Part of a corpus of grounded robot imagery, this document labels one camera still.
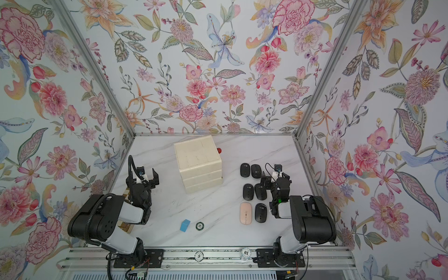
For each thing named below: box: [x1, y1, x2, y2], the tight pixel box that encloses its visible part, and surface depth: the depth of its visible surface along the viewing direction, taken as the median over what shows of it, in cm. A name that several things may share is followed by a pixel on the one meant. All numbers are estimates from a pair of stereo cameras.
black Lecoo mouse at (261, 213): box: [254, 203, 268, 224], surface depth 87 cm
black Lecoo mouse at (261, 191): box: [254, 183, 268, 201], surface depth 95 cm
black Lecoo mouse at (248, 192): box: [242, 183, 254, 201], surface depth 94 cm
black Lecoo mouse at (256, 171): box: [250, 163, 262, 179], surface depth 102 cm
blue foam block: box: [179, 218, 191, 233], surface depth 85 cm
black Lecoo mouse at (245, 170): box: [239, 162, 251, 178], surface depth 103 cm
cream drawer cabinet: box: [173, 135, 223, 194], surface depth 85 cm
